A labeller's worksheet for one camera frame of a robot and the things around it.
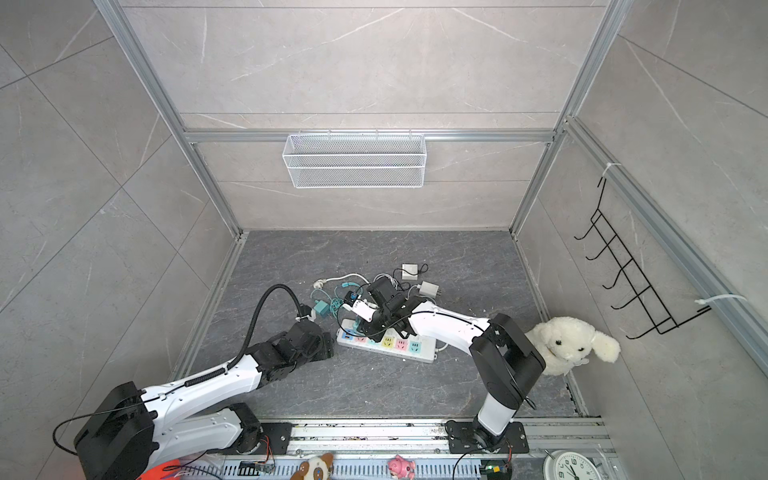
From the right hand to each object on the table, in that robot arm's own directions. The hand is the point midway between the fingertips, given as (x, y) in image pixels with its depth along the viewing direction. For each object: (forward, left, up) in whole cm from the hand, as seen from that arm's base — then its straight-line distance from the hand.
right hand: (363, 320), depth 87 cm
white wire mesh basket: (+49, +4, +23) cm, 54 cm away
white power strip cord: (+17, +16, -5) cm, 24 cm away
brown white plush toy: (-35, +10, -3) cm, 37 cm away
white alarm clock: (-36, -48, -4) cm, 60 cm away
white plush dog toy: (-13, -50, +12) cm, 53 cm away
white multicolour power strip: (-5, -8, -5) cm, 11 cm away
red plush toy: (-35, +40, +2) cm, 54 cm away
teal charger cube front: (+7, +14, -4) cm, 16 cm away
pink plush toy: (-36, -10, -4) cm, 37 cm away
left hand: (-4, +10, -1) cm, 11 cm away
